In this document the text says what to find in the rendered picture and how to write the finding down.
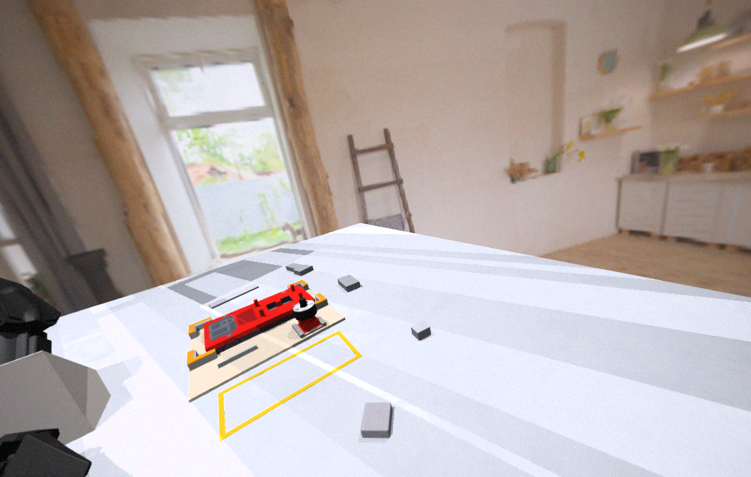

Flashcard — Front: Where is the yellow rectangular outline on table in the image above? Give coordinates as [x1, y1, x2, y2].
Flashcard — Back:
[218, 331, 362, 441]

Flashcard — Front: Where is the black tyre with grey rim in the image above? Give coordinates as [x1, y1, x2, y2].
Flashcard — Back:
[293, 299, 318, 321]

